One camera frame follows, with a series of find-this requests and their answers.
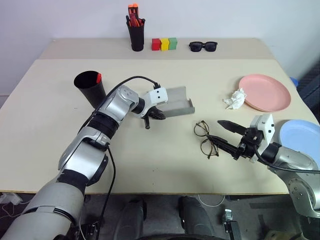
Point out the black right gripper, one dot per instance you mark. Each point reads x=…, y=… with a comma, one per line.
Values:
x=250, y=142

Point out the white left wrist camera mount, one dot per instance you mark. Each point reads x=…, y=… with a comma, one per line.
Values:
x=157, y=96

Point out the pink plastic plate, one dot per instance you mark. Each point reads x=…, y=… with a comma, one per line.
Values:
x=267, y=92

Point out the blue round stool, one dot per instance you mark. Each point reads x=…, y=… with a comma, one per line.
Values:
x=294, y=81

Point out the white tissue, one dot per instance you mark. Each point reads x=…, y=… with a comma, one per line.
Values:
x=236, y=98

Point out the dark ribbed chair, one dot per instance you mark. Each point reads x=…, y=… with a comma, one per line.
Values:
x=311, y=87

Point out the dark rounded shape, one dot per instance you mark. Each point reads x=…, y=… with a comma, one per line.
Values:
x=195, y=217
x=132, y=220

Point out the red cube block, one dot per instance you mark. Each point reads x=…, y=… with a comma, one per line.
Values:
x=155, y=45

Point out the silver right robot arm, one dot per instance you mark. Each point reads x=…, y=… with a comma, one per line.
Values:
x=297, y=160

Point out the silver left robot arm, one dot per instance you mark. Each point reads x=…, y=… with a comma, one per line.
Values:
x=75, y=155

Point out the small black floor device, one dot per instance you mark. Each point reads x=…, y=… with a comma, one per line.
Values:
x=227, y=215

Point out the narrow black pen holder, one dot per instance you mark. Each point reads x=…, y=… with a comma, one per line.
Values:
x=137, y=37

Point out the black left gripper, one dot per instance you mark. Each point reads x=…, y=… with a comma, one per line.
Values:
x=150, y=113

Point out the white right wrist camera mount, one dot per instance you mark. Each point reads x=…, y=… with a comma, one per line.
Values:
x=265, y=127

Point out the wide black pen cup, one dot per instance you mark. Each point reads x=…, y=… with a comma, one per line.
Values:
x=92, y=93

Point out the green cube block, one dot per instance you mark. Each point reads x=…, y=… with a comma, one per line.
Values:
x=173, y=43

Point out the black floor pedal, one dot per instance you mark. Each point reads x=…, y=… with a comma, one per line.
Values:
x=235, y=231

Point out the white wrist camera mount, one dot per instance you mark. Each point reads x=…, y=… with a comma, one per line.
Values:
x=265, y=127
x=157, y=96

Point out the light blue plastic plate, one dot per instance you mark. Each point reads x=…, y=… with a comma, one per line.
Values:
x=300, y=137

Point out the tortoiseshell round eyeglasses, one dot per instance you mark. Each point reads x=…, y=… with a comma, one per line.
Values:
x=203, y=122

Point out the yellow cube block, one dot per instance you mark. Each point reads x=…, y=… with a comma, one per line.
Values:
x=164, y=45

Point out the black sunglasses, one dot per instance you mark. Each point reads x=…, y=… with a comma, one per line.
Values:
x=196, y=47

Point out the white power strip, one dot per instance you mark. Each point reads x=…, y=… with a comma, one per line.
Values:
x=11, y=198

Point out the dark grey glasses case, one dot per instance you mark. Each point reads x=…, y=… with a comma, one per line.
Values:
x=177, y=100

